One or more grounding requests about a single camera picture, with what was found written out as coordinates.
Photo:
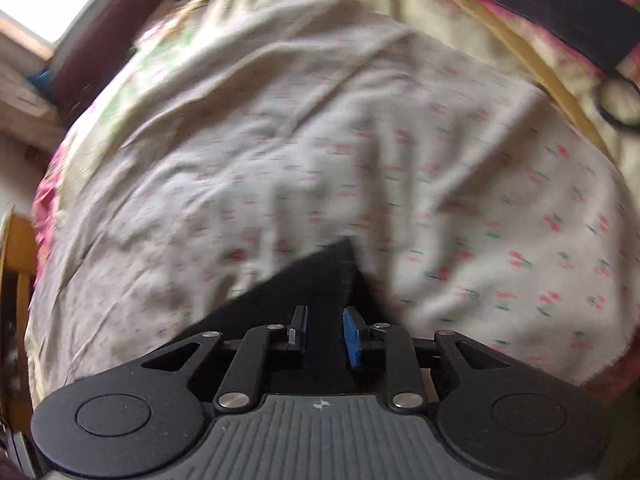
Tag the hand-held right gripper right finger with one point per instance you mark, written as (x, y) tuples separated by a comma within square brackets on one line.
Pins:
[(352, 337)]

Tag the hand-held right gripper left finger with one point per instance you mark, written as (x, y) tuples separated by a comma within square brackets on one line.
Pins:
[(300, 332)]

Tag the black pants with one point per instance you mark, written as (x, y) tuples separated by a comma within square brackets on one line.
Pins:
[(320, 280)]

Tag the cherry print bed sheet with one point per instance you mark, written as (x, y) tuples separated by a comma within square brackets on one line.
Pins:
[(350, 160)]

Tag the wooden cabinet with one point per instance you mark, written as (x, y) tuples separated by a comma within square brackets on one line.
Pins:
[(22, 260)]

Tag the green patterned cloth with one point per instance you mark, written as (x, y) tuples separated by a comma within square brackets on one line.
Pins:
[(165, 35)]

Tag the maroon headboard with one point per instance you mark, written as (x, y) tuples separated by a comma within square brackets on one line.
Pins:
[(100, 45)]

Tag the pink floral blanket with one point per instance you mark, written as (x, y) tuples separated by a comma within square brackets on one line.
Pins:
[(545, 40)]

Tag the round dark-rimmed object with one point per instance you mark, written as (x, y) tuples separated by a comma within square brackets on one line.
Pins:
[(620, 100)]

